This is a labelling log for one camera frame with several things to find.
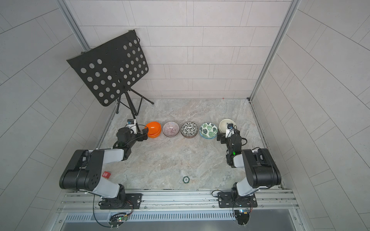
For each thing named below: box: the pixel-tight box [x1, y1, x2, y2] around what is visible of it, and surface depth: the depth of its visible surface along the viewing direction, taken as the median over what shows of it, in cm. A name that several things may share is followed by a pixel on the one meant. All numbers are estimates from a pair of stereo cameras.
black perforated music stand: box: [66, 29, 155, 120], surface depth 71 cm
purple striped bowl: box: [162, 121, 180, 138], surface depth 96 cm
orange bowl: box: [145, 121, 162, 139], surface depth 93 cm
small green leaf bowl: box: [199, 122, 219, 140], surface depth 96 cm
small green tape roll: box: [182, 176, 191, 184], surface depth 80 cm
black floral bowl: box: [180, 121, 199, 139], surface depth 96 cm
